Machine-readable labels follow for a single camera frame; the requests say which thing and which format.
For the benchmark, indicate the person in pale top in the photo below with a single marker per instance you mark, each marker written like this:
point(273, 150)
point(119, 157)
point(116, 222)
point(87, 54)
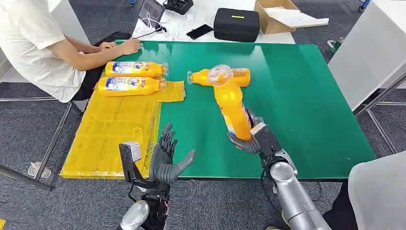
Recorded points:
point(377, 196)

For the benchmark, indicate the green and white object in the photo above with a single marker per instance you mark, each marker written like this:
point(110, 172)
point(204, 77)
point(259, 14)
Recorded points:
point(334, 46)

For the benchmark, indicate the dark tablet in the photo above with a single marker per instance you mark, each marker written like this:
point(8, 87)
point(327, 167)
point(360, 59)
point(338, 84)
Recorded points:
point(152, 11)

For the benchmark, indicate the black device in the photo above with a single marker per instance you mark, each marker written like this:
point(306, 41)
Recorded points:
point(178, 5)

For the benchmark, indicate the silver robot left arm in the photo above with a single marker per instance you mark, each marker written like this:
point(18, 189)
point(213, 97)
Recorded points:
point(139, 216)

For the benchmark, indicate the metal table frame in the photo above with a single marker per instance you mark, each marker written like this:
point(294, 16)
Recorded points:
point(54, 139)

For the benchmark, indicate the orange drink bottle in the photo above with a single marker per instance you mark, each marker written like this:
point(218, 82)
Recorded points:
point(133, 69)
point(127, 87)
point(233, 108)
point(242, 78)

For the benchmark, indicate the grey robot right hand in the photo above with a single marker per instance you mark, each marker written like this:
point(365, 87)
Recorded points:
point(247, 146)

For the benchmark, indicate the person's right hand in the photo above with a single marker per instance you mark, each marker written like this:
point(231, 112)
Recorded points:
point(131, 47)

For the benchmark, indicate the black smartphone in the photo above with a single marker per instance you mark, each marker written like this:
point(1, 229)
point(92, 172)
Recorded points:
point(199, 31)

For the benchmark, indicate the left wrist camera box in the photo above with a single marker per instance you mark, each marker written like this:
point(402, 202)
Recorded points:
point(130, 158)

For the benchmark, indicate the pale flat board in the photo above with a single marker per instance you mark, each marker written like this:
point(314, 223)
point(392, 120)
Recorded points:
point(295, 17)

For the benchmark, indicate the green table mat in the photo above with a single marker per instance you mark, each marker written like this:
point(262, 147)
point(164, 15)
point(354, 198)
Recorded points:
point(301, 111)

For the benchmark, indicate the seated person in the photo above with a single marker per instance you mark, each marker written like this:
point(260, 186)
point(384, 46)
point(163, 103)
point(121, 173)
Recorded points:
point(28, 47)

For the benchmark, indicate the cardboard box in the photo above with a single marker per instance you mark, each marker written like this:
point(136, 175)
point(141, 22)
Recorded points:
point(269, 22)

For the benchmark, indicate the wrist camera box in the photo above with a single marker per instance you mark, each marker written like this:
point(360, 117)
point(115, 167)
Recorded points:
point(130, 158)
point(266, 138)

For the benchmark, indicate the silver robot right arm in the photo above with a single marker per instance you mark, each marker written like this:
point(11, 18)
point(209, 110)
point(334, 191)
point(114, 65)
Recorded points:
point(295, 200)

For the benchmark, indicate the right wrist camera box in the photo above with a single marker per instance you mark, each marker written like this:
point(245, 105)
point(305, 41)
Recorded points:
point(266, 138)

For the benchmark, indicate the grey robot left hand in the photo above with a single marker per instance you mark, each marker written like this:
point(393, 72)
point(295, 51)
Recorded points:
point(163, 165)

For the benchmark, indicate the yellow sheet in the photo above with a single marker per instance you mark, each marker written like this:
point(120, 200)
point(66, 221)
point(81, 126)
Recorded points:
point(120, 127)

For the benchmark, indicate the clear round floor pad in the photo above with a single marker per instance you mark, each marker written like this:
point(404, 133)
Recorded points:
point(38, 170)

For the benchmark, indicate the person's left hand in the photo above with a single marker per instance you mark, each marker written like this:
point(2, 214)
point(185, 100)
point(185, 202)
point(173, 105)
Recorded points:
point(107, 46)

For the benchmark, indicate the black zip case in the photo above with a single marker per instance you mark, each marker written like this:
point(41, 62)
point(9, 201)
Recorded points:
point(236, 25)

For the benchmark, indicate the white table with metal legs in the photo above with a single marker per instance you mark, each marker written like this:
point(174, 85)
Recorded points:
point(368, 50)

